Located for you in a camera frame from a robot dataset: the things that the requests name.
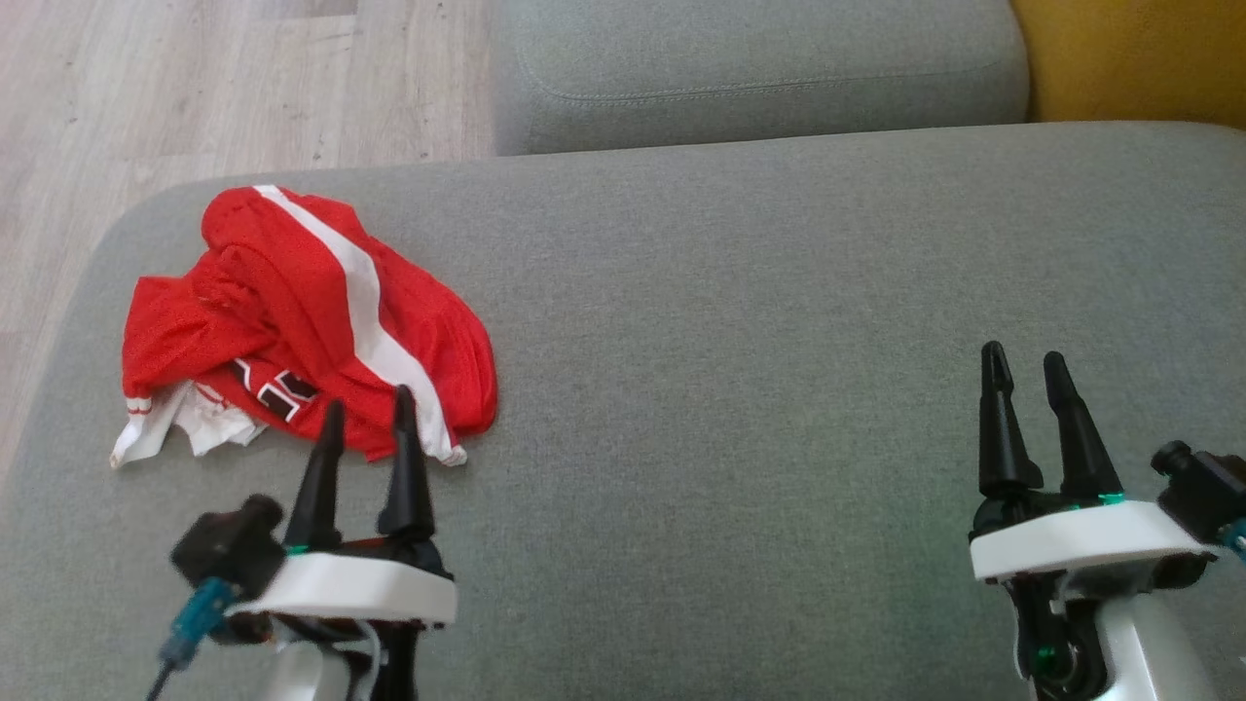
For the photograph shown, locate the red jersey with black lettering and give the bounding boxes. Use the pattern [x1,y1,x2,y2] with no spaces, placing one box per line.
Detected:
[110,243,499,470]

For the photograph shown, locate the grey sofa back cushion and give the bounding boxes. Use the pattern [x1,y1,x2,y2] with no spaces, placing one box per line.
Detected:
[492,0,1031,157]

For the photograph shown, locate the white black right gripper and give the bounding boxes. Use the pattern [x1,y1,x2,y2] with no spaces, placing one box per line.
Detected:
[970,341,1220,701]

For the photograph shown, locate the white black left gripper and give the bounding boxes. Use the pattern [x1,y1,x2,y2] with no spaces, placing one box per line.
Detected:
[226,385,458,701]

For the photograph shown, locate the red shorts with white stripe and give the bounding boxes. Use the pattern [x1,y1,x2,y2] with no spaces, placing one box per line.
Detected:
[202,184,468,466]

